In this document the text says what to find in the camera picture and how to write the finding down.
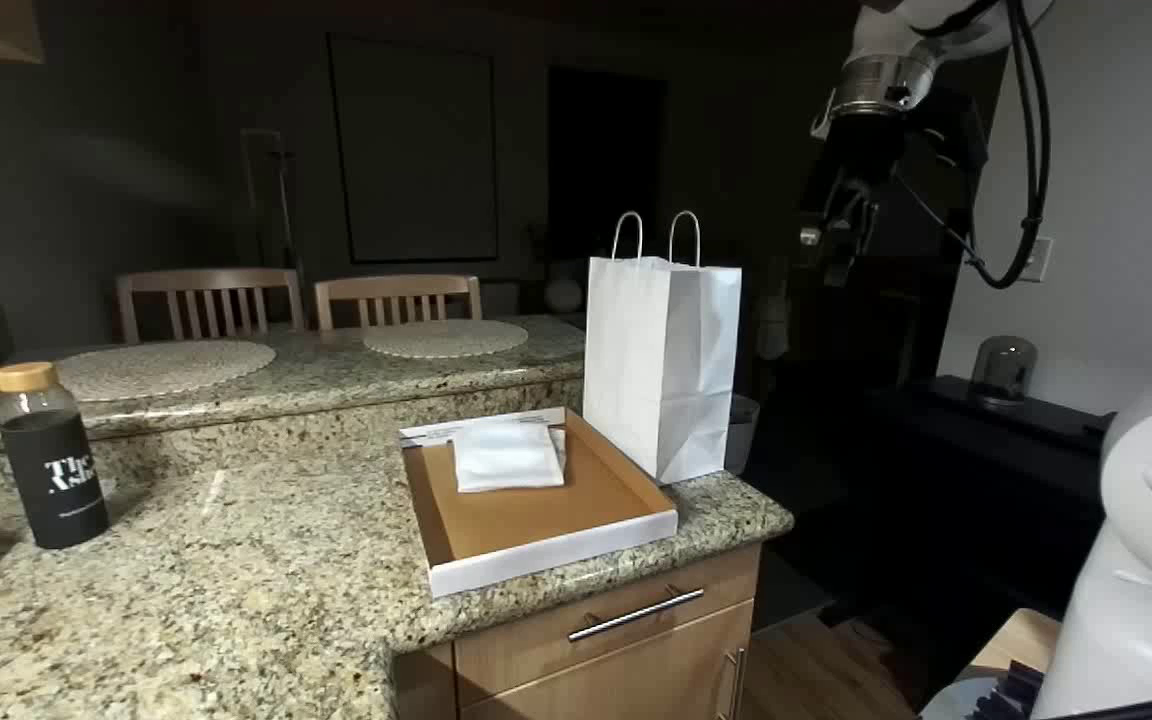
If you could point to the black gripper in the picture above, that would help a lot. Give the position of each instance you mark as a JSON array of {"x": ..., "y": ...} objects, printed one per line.
[{"x": 919, "y": 153}]

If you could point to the white paper napkin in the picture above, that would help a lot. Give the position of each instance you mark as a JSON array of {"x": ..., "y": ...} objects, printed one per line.
[{"x": 505, "y": 459}]

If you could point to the small grey dome object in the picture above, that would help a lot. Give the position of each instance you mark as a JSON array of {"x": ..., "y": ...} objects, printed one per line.
[{"x": 1007, "y": 367}]

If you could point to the dark low sideboard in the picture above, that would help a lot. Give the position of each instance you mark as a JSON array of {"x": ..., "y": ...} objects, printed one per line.
[{"x": 991, "y": 464}]

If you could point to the round beige placemat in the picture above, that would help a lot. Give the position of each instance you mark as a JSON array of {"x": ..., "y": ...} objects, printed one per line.
[
  {"x": 160, "y": 367},
  {"x": 445, "y": 336}
]

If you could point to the white and brown cardboard tray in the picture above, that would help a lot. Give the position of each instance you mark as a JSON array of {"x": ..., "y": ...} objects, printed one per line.
[{"x": 539, "y": 513}]

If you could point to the light wooden board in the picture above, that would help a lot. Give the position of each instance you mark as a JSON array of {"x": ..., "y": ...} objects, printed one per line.
[{"x": 1012, "y": 641}]

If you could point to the wooden slat-back chair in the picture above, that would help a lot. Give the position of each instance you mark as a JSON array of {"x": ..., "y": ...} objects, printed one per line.
[
  {"x": 397, "y": 302},
  {"x": 209, "y": 302}
]

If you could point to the wooden kitchen cabinet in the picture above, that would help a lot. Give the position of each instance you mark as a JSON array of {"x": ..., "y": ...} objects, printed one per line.
[{"x": 659, "y": 666}]

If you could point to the black sleeved bottle wooden lid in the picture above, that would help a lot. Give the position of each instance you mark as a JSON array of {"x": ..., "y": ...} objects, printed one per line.
[{"x": 52, "y": 464}]

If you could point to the white wall outlet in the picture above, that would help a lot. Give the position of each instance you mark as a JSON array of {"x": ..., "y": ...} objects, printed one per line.
[{"x": 1043, "y": 261}]

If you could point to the dark framed wall panel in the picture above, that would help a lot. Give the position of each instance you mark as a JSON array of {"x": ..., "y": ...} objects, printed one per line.
[{"x": 417, "y": 144}]

